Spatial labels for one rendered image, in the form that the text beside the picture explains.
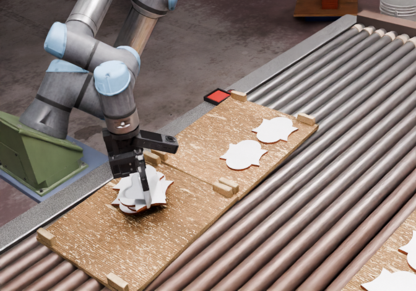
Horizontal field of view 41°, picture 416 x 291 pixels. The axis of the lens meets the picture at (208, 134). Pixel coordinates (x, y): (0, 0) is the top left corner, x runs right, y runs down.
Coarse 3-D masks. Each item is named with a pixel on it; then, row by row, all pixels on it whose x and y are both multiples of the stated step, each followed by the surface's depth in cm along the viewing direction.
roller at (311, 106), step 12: (408, 36) 223; (384, 48) 215; (396, 48) 217; (372, 60) 208; (360, 72) 203; (336, 84) 196; (348, 84) 199; (324, 96) 191; (300, 108) 186; (312, 108) 187; (72, 276) 134; (84, 276) 135; (60, 288) 132; (72, 288) 133
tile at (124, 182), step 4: (148, 168) 157; (152, 168) 157; (148, 172) 156; (152, 172) 156; (156, 172) 156; (128, 176) 155; (148, 176) 154; (160, 176) 154; (120, 180) 154; (124, 180) 154; (128, 180) 154; (120, 184) 153; (124, 184) 152; (128, 184) 152; (112, 188) 152; (116, 188) 151; (120, 188) 151; (124, 188) 151; (120, 192) 150
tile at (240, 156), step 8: (232, 144) 168; (240, 144) 168; (248, 144) 168; (256, 144) 167; (232, 152) 165; (240, 152) 165; (248, 152) 164; (256, 152) 164; (264, 152) 164; (232, 160) 162; (240, 160) 161; (248, 160) 161; (256, 160) 161; (232, 168) 159; (240, 168) 158
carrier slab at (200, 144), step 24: (216, 120) 182; (240, 120) 180; (192, 144) 172; (216, 144) 171; (264, 144) 168; (288, 144) 167; (192, 168) 162; (216, 168) 161; (264, 168) 159; (240, 192) 151
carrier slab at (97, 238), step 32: (96, 192) 157; (192, 192) 153; (64, 224) 148; (96, 224) 146; (128, 224) 145; (160, 224) 144; (192, 224) 143; (64, 256) 138; (96, 256) 137; (128, 256) 136; (160, 256) 135
